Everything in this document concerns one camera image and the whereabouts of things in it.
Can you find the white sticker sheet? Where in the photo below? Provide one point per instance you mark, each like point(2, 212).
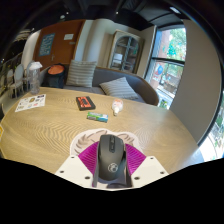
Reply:
point(30, 102)

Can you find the flat striped cushion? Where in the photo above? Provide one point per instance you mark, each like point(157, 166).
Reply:
point(118, 88)

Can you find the grey glass-door cabinet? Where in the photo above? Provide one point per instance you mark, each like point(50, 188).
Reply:
point(126, 51)

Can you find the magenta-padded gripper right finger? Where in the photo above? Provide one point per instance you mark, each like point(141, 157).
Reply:
point(135, 160)

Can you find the large black-framed window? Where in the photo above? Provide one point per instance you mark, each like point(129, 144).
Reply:
point(166, 66)

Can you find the clear shaker bottle white lid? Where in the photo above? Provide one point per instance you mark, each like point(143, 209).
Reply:
point(34, 78)

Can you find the grey curved sofa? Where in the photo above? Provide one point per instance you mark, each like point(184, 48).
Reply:
point(140, 85)

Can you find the small white sign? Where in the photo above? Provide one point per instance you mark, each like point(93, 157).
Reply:
point(68, 36)

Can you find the group of white chairs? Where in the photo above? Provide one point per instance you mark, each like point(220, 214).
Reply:
point(16, 80)

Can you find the upright striped cushion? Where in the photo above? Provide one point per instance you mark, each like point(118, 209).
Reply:
point(81, 74)

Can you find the black bag with orange top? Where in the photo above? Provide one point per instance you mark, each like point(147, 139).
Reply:
point(55, 78)

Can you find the dark grey computer mouse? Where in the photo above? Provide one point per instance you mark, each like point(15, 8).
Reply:
point(111, 156)

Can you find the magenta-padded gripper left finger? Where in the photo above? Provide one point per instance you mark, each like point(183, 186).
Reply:
point(86, 159)

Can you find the blue poster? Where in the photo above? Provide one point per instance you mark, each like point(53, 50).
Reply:
point(47, 44)

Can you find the small green pack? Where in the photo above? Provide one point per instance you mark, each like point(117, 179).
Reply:
point(97, 117)

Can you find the small white tube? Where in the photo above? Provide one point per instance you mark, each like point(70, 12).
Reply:
point(117, 106)

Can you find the black box with red print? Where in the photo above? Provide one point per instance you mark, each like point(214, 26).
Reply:
point(85, 103)

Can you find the brown wooden door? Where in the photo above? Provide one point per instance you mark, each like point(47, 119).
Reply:
point(65, 50)

